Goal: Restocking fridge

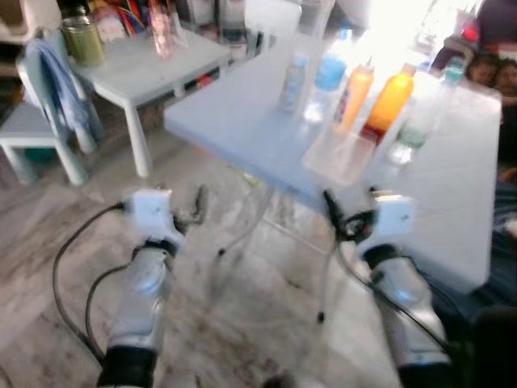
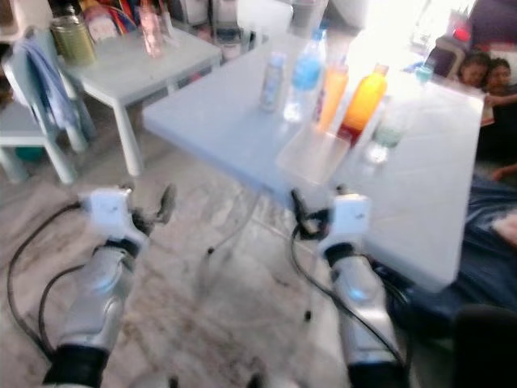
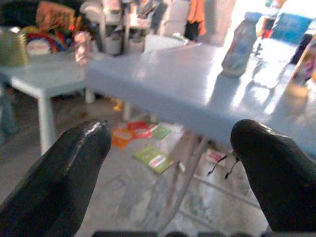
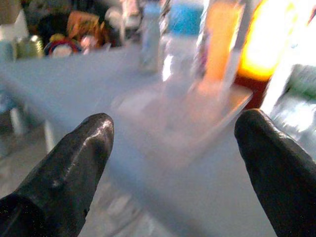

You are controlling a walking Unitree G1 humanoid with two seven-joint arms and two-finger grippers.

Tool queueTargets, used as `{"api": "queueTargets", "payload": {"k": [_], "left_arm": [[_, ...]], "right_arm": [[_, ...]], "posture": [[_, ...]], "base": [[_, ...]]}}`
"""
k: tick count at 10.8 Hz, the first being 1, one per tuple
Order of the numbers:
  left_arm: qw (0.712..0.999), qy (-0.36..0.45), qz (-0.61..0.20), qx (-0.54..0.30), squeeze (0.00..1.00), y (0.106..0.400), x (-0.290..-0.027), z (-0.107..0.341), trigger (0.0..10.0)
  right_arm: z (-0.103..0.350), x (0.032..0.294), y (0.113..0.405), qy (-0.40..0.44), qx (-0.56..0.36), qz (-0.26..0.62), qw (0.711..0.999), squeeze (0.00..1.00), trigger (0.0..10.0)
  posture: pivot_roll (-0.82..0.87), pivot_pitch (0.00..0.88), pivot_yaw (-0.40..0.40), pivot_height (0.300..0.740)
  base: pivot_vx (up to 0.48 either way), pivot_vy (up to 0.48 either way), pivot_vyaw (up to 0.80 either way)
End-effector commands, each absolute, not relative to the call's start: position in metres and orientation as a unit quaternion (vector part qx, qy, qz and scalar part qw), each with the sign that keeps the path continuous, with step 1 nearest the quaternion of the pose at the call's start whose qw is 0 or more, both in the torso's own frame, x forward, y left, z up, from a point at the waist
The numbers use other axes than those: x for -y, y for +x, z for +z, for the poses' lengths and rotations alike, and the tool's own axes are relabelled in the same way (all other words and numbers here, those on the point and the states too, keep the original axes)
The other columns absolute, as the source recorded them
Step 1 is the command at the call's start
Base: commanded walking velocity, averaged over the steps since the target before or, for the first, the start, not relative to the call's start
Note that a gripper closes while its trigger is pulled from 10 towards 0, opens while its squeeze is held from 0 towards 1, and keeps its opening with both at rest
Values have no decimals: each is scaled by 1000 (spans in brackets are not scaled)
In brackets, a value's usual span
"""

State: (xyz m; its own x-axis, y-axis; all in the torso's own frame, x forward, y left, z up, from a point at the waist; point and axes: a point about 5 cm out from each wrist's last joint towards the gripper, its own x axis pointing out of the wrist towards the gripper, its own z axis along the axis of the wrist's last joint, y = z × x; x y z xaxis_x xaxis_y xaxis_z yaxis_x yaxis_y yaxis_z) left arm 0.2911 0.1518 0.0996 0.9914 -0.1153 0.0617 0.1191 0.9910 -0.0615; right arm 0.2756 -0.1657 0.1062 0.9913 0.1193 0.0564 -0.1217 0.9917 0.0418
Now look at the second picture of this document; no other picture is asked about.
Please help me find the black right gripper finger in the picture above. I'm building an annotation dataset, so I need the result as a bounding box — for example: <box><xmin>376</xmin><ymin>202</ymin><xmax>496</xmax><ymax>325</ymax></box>
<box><xmin>291</xmin><ymin>189</ymin><xmax>309</xmax><ymax>239</ymax></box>

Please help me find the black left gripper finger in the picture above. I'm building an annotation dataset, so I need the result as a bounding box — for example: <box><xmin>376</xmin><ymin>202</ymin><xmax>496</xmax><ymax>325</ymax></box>
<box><xmin>156</xmin><ymin>183</ymin><xmax>177</xmax><ymax>225</ymax></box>

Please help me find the clear plastic container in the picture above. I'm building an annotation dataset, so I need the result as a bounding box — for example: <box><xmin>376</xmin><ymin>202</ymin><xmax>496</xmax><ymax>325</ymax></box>
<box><xmin>276</xmin><ymin>125</ymin><xmax>352</xmax><ymax>188</ymax></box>

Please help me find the light blue folding table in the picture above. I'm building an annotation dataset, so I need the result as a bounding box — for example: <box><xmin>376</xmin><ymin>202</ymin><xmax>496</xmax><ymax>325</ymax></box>
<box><xmin>141</xmin><ymin>34</ymin><xmax>485</xmax><ymax>324</ymax></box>

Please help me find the clear bottle with green cap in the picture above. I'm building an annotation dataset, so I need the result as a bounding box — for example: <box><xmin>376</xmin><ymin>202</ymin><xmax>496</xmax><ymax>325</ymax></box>
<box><xmin>364</xmin><ymin>61</ymin><xmax>437</xmax><ymax>166</ymax></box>

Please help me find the slim orange drink bottle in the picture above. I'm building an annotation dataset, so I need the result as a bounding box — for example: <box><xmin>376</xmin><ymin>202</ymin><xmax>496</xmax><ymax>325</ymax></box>
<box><xmin>315</xmin><ymin>60</ymin><xmax>350</xmax><ymax>134</ymax></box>

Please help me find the big orange juice bottle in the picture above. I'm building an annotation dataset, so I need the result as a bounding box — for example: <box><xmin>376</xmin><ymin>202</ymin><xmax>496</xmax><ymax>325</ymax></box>
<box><xmin>338</xmin><ymin>64</ymin><xmax>390</xmax><ymax>146</ymax></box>

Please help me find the small grey bottle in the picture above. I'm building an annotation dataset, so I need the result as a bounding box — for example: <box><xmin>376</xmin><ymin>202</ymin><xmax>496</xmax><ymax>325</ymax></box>
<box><xmin>258</xmin><ymin>52</ymin><xmax>289</xmax><ymax>114</ymax></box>

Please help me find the small white plastic table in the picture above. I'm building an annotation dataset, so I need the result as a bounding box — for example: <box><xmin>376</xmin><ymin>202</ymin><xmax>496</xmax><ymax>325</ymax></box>
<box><xmin>48</xmin><ymin>28</ymin><xmax>231</xmax><ymax>187</ymax></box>

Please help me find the blue label water bottle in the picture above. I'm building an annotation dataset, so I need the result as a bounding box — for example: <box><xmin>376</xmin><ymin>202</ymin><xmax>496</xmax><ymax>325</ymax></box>
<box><xmin>283</xmin><ymin>29</ymin><xmax>328</xmax><ymax>124</ymax></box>

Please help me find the white plastic chair with cloth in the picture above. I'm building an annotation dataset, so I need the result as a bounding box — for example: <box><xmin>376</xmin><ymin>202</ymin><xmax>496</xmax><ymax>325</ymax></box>
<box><xmin>0</xmin><ymin>36</ymin><xmax>98</xmax><ymax>187</ymax></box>

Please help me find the blue cloth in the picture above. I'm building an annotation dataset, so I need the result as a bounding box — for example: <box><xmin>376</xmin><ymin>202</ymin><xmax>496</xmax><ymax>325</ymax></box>
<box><xmin>20</xmin><ymin>39</ymin><xmax>98</xmax><ymax>158</ymax></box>

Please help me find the pink clear bottle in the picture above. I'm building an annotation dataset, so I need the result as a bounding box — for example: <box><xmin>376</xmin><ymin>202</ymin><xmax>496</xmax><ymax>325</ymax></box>
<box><xmin>139</xmin><ymin>0</ymin><xmax>166</xmax><ymax>59</ymax></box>

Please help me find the person in blue jeans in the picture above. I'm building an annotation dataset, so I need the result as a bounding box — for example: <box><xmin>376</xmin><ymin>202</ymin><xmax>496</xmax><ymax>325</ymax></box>
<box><xmin>372</xmin><ymin>166</ymin><xmax>517</xmax><ymax>332</ymax></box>

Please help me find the bare white plastic chair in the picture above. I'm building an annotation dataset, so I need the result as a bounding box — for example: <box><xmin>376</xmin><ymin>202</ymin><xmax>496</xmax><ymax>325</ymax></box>
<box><xmin>234</xmin><ymin>0</ymin><xmax>296</xmax><ymax>40</ymax></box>

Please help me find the black bulky object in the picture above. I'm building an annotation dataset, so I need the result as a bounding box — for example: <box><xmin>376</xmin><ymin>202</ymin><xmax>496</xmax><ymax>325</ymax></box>
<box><xmin>452</xmin><ymin>306</ymin><xmax>517</xmax><ymax>388</ymax></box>

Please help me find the dark bottle with red cap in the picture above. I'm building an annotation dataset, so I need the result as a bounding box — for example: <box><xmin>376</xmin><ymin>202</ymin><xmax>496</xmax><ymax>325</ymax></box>
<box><xmin>424</xmin><ymin>27</ymin><xmax>473</xmax><ymax>79</ymax></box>

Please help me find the dark haired child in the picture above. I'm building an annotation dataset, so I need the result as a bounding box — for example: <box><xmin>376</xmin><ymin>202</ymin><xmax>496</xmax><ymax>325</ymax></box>
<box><xmin>478</xmin><ymin>58</ymin><xmax>517</xmax><ymax>167</ymax></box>
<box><xmin>456</xmin><ymin>51</ymin><xmax>494</xmax><ymax>91</ymax></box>

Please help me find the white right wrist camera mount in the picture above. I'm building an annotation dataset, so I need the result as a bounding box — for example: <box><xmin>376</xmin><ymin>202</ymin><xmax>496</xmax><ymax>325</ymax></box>
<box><xmin>317</xmin><ymin>192</ymin><xmax>372</xmax><ymax>258</ymax></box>

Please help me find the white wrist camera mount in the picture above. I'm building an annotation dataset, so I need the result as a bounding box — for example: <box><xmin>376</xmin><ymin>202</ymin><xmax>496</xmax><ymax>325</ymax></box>
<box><xmin>317</xmin><ymin>192</ymin><xmax>372</xmax><ymax>258</ymax></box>
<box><xmin>77</xmin><ymin>186</ymin><xmax>142</xmax><ymax>247</ymax></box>

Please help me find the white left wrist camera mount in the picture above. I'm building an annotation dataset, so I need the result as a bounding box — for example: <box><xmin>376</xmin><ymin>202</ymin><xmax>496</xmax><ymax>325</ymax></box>
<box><xmin>77</xmin><ymin>186</ymin><xmax>142</xmax><ymax>247</ymax></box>

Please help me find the short black left arm cable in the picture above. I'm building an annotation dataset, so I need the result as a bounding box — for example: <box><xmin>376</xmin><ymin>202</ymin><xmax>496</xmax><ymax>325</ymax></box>
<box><xmin>37</xmin><ymin>263</ymin><xmax>91</xmax><ymax>363</ymax></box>

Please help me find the long black left arm cable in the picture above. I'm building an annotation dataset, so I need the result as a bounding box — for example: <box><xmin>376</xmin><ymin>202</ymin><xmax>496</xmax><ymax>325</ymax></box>
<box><xmin>6</xmin><ymin>202</ymin><xmax>82</xmax><ymax>365</ymax></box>

